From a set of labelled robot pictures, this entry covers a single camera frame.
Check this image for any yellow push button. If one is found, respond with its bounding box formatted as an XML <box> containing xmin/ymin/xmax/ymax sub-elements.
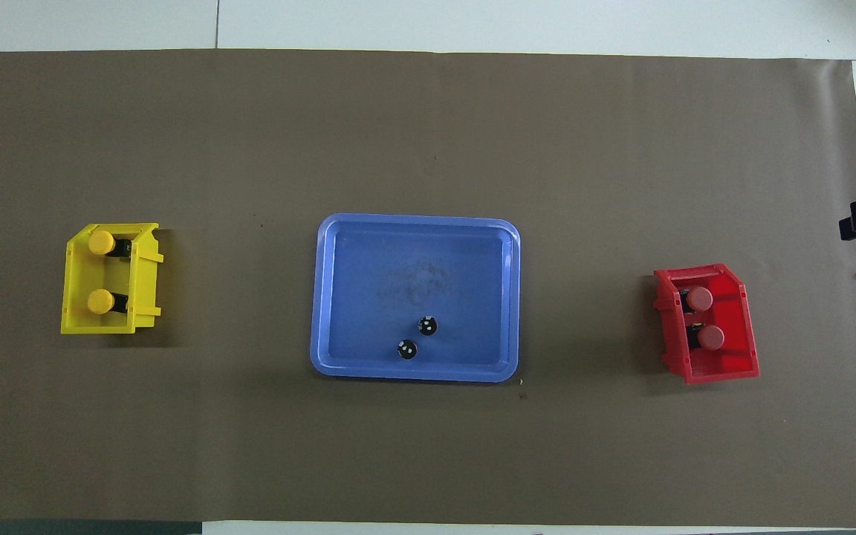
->
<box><xmin>88</xmin><ymin>230</ymin><xmax>132</xmax><ymax>259</ymax></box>
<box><xmin>87</xmin><ymin>288</ymin><xmax>130</xmax><ymax>316</ymax></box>

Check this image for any red push button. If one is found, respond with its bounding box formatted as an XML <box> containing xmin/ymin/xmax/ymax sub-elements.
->
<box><xmin>681</xmin><ymin>286</ymin><xmax>714</xmax><ymax>314</ymax></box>
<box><xmin>687</xmin><ymin>324</ymin><xmax>725</xmax><ymax>351</ymax></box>

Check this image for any blue plastic tray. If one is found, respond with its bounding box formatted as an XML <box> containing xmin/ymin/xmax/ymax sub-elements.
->
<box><xmin>310</xmin><ymin>213</ymin><xmax>522</xmax><ymax>383</ymax></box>

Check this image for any yellow plastic bin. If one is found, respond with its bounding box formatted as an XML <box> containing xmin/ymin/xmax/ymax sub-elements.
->
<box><xmin>61</xmin><ymin>222</ymin><xmax>165</xmax><ymax>335</ymax></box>

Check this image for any red plastic bin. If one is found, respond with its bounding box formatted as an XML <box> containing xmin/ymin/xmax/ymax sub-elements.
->
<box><xmin>653</xmin><ymin>263</ymin><xmax>760</xmax><ymax>385</ymax></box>

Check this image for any brown paper table mat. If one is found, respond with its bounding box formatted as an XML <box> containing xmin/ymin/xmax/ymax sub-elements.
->
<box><xmin>0</xmin><ymin>49</ymin><xmax>856</xmax><ymax>528</ymax></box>

